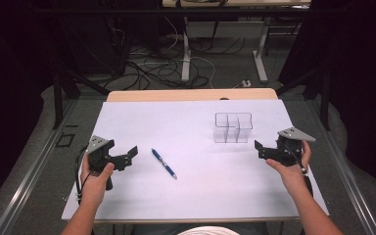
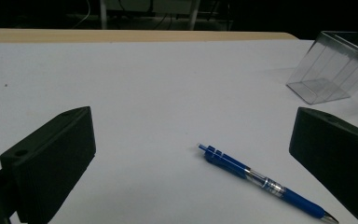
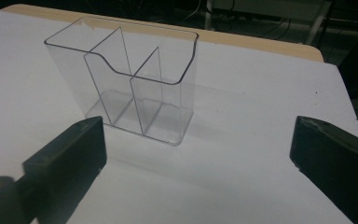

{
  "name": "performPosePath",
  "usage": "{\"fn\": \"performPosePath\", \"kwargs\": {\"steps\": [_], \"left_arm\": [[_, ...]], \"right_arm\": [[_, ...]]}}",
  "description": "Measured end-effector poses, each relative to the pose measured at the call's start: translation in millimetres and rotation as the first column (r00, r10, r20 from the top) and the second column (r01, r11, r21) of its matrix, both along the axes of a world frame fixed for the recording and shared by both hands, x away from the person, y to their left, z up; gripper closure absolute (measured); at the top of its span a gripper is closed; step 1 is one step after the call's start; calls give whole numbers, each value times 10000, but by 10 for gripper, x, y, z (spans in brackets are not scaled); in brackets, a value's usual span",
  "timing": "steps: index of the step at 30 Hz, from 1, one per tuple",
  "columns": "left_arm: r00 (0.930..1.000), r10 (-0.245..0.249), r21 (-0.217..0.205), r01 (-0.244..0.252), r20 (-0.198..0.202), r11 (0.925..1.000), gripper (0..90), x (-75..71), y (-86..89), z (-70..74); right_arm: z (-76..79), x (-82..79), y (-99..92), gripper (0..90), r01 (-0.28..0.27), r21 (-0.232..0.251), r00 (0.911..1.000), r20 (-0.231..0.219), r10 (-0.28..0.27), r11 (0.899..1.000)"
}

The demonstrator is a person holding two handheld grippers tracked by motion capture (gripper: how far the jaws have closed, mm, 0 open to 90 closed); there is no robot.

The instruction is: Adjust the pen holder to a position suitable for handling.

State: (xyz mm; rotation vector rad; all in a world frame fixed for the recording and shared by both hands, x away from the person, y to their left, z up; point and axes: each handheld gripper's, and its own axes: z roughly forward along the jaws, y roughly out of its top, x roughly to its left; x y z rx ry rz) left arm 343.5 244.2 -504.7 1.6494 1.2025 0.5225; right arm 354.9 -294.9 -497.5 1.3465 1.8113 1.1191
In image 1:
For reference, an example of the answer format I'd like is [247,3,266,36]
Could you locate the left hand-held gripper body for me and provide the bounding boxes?
[86,134,116,192]

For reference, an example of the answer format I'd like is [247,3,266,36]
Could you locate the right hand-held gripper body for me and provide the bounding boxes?
[274,126,317,167]

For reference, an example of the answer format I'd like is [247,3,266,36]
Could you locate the clear acrylic pen holder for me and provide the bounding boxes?
[212,112,255,144]

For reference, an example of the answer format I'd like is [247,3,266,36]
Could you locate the blue ballpoint pen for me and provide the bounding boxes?
[151,148,178,180]

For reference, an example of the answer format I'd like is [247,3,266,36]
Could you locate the person's right hand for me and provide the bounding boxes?
[265,140,313,188]

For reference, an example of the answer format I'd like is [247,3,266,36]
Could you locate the person's left hand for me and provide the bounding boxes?
[79,152,116,208]

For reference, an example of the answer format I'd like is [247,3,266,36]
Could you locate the black metal stand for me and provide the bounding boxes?
[52,67,112,130]
[274,67,332,131]

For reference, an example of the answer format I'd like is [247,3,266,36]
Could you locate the white table cover sheet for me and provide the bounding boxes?
[61,99,330,221]

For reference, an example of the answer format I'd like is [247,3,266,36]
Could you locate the white-legged background desk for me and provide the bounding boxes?
[161,0,311,84]

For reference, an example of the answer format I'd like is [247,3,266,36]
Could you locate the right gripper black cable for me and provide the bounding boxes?
[287,143,315,198]

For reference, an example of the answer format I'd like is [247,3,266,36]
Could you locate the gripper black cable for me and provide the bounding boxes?
[74,144,93,206]
[287,143,315,198]

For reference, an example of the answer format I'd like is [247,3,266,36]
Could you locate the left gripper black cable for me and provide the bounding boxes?
[74,144,93,206]

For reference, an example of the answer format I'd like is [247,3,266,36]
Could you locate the aluminium floor rail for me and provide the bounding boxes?
[305,99,376,235]
[0,99,80,235]

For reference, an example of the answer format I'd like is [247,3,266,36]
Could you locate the tangle of floor cables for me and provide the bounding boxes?
[104,16,247,91]

